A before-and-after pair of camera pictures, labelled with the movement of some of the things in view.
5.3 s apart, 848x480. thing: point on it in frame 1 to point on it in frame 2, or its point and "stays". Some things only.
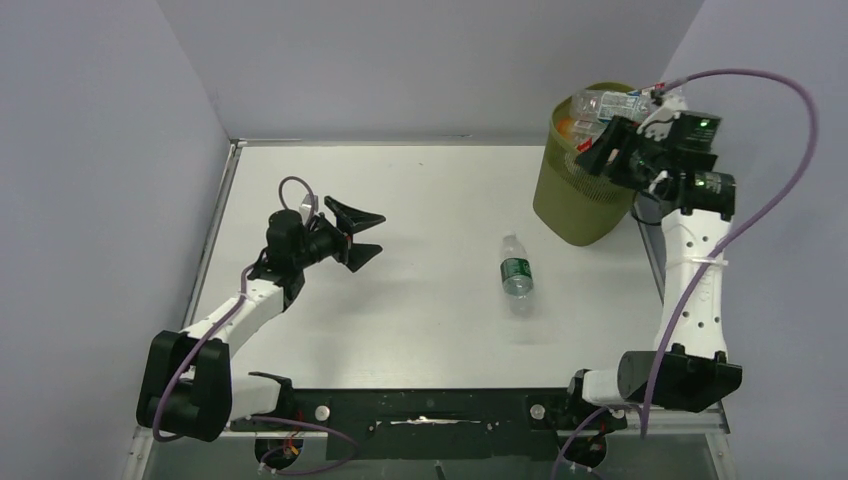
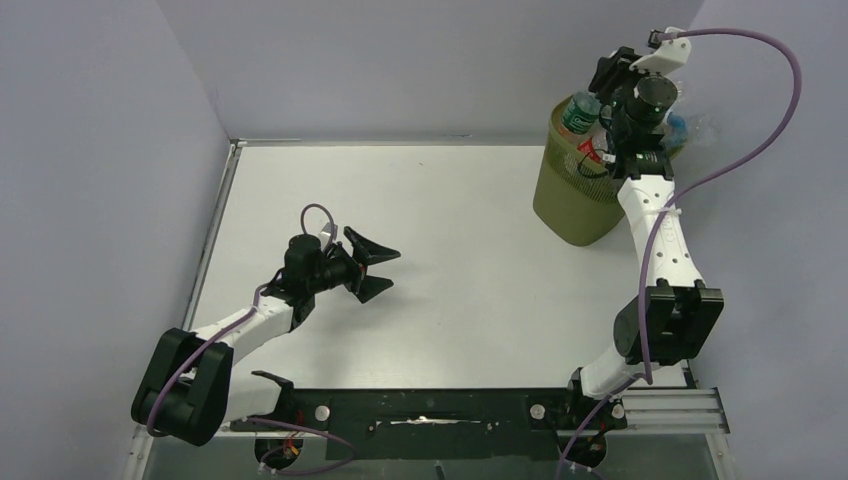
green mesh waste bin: x=571 y=203 stays
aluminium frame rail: x=707 y=420 stays
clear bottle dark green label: x=517 y=276 to x=580 y=113
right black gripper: x=618 y=136 to x=612 y=71
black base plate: x=435 y=424 stays
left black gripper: x=349 y=221 to x=365 y=253
